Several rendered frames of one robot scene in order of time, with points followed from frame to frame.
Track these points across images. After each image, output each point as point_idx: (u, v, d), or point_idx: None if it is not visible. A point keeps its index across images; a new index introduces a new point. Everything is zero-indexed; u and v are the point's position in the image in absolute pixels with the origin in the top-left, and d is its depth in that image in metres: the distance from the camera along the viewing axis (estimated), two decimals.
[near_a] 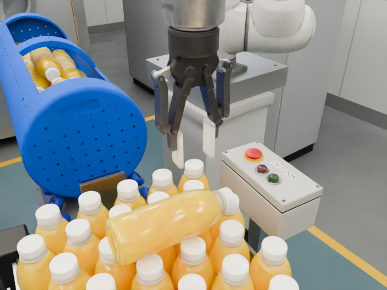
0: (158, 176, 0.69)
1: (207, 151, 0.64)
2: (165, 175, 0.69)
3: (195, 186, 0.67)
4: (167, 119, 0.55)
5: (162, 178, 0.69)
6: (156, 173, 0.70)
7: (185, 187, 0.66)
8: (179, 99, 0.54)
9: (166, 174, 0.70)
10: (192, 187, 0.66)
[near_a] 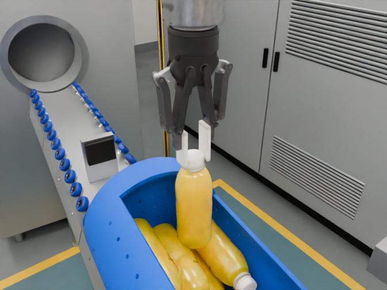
0: None
1: None
2: None
3: (194, 155, 0.63)
4: (171, 118, 0.55)
5: None
6: None
7: None
8: (181, 99, 0.55)
9: None
10: (192, 156, 0.62)
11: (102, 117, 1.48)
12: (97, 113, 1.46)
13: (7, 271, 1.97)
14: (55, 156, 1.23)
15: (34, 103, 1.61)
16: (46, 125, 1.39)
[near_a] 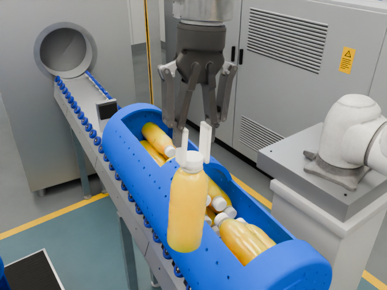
0: (188, 157, 0.62)
1: None
2: (196, 157, 0.62)
3: (171, 153, 1.27)
4: (173, 113, 0.56)
5: (192, 159, 0.61)
6: (186, 154, 0.63)
7: (167, 153, 1.26)
8: (185, 94, 0.56)
9: (197, 156, 0.62)
10: (170, 153, 1.27)
11: (108, 94, 2.10)
12: (104, 91, 2.09)
13: (34, 215, 2.60)
14: (78, 117, 1.85)
15: (59, 86, 2.24)
16: (70, 98, 2.01)
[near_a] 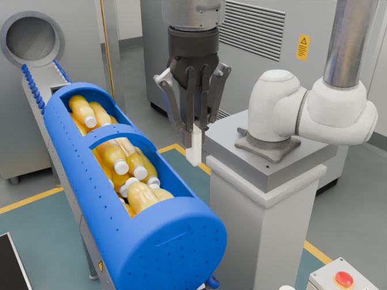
0: (88, 123, 1.26)
1: (193, 157, 0.63)
2: (93, 124, 1.27)
3: None
4: None
5: (90, 126, 1.27)
6: (88, 121, 1.26)
7: None
8: None
9: (93, 123, 1.27)
10: None
11: (71, 81, 2.15)
12: (66, 77, 2.13)
13: (5, 202, 2.64)
14: (36, 101, 1.90)
15: (24, 73, 2.29)
16: (31, 84, 2.06)
